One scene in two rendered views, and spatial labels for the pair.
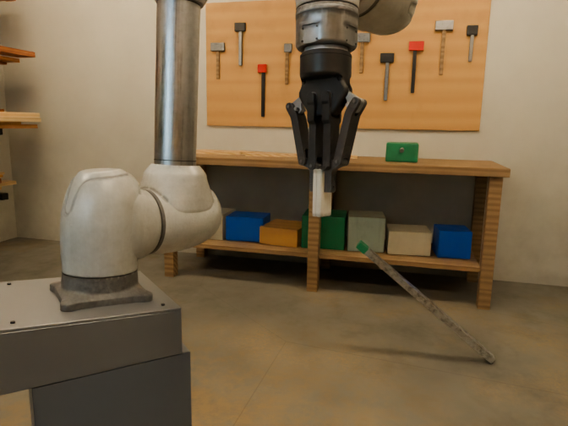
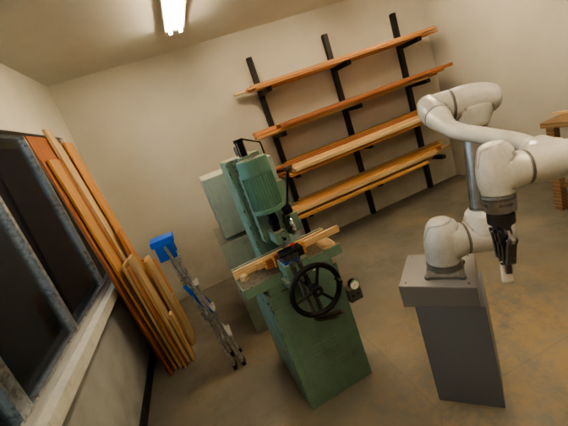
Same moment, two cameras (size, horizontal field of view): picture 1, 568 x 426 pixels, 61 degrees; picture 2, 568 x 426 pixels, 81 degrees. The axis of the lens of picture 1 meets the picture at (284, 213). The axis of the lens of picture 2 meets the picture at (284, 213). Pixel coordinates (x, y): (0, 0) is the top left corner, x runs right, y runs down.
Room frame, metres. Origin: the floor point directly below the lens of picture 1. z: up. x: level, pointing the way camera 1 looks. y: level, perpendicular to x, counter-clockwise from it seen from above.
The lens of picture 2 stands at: (-0.24, -0.59, 1.65)
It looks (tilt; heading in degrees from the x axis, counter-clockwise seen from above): 15 degrees down; 63
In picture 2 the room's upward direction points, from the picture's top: 20 degrees counter-clockwise
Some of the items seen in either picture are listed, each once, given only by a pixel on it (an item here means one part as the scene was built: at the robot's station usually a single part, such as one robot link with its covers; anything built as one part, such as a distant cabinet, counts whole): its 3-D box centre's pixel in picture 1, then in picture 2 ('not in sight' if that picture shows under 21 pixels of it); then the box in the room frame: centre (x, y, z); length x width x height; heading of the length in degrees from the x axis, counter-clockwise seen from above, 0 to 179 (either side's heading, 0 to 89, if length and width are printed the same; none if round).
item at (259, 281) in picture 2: not in sight; (291, 267); (0.48, 0.97, 0.87); 0.61 x 0.30 x 0.06; 169
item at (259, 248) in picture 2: not in sight; (257, 209); (0.58, 1.35, 1.16); 0.22 x 0.22 x 0.72; 79
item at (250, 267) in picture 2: not in sight; (280, 253); (0.50, 1.09, 0.92); 0.60 x 0.02 x 0.05; 169
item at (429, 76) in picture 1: (335, 63); not in sight; (3.57, -0.35, 1.50); 2.00 x 0.04 x 0.90; 76
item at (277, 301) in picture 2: not in sight; (286, 270); (0.55, 1.19, 0.76); 0.57 x 0.45 x 0.09; 79
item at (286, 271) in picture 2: not in sight; (294, 265); (0.46, 0.88, 0.91); 0.15 x 0.14 x 0.09; 169
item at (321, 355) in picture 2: not in sight; (306, 323); (0.54, 1.18, 0.35); 0.58 x 0.45 x 0.71; 79
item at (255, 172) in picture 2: not in sight; (260, 185); (0.52, 1.07, 1.35); 0.18 x 0.18 x 0.31
